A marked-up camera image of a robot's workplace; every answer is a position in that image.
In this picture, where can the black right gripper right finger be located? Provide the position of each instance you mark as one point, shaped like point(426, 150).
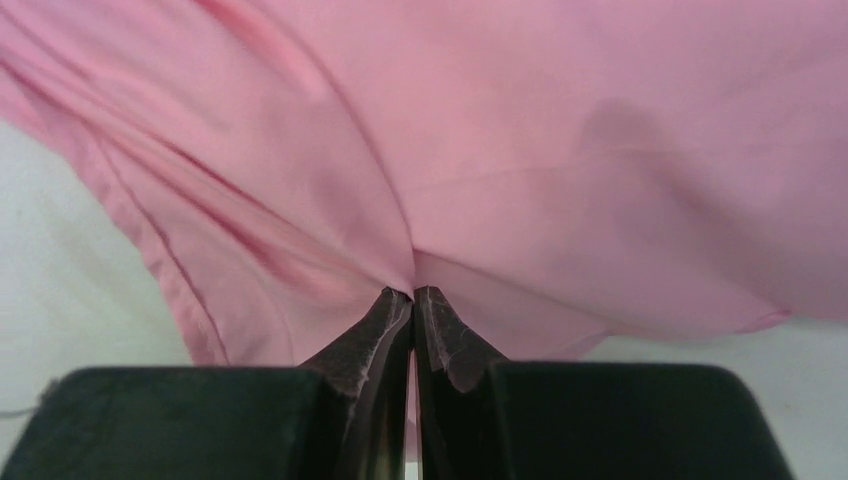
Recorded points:
point(483, 416)

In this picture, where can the pink pillowcase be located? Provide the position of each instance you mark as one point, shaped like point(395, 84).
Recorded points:
point(563, 171)

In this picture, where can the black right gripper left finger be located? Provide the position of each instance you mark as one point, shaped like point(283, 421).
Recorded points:
point(341, 414)

